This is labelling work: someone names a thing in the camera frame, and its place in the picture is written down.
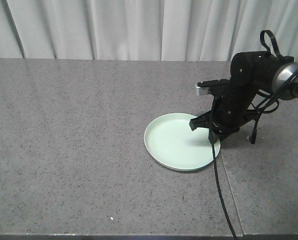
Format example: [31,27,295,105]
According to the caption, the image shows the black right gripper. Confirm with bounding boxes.
[189,51,263,144]

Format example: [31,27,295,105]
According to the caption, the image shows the light green round plate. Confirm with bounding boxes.
[143,113,214,172]

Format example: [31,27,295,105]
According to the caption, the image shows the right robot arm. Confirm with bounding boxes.
[189,51,298,143]

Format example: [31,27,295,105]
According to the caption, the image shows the white pleated curtain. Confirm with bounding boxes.
[0,0,298,61]

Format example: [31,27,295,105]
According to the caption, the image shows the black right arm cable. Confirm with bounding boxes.
[208,29,298,238]

